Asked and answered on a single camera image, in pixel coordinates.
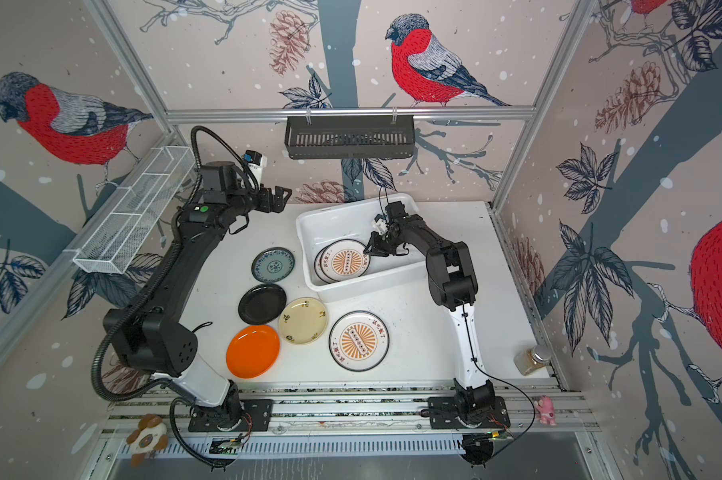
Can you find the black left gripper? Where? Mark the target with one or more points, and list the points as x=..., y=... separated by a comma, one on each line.
x=279, y=202

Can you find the small glass jar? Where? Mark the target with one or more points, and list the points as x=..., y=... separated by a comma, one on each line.
x=533, y=359

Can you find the black plate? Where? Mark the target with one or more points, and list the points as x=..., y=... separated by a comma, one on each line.
x=262, y=304

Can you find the aluminium horizontal rail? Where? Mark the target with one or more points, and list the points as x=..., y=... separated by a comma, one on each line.
x=469, y=113

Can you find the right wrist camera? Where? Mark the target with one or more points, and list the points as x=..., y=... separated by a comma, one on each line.
x=380, y=225

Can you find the white wire mesh shelf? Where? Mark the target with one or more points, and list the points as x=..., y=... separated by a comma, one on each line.
x=119, y=237

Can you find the white plastic bin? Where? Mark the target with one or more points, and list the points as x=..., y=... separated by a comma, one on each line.
x=319, y=228

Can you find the pink plush toy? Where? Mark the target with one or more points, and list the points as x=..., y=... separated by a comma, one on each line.
x=544, y=405

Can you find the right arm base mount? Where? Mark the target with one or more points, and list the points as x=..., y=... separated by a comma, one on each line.
x=451, y=413

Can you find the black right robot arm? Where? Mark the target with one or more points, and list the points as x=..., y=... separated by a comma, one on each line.
x=453, y=285

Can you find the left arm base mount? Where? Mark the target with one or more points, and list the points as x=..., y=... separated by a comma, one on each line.
x=233, y=416

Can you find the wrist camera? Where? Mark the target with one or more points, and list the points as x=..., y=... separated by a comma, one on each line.
x=380, y=225
x=256, y=162

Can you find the black hanging wire basket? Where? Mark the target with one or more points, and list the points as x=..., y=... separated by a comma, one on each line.
x=350, y=137

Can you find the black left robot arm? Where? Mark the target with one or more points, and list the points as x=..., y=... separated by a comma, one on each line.
x=147, y=335

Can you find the cream yellow plate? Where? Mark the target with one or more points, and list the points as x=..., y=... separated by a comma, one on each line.
x=303, y=320

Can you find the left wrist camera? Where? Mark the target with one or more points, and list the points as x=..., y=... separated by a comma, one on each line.
x=256, y=162

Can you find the teal patterned plate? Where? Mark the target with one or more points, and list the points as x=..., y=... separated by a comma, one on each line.
x=273, y=265

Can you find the brown white plush toy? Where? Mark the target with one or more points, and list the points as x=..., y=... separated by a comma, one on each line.
x=149, y=437

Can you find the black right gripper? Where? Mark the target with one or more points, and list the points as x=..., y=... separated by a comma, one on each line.
x=378, y=245

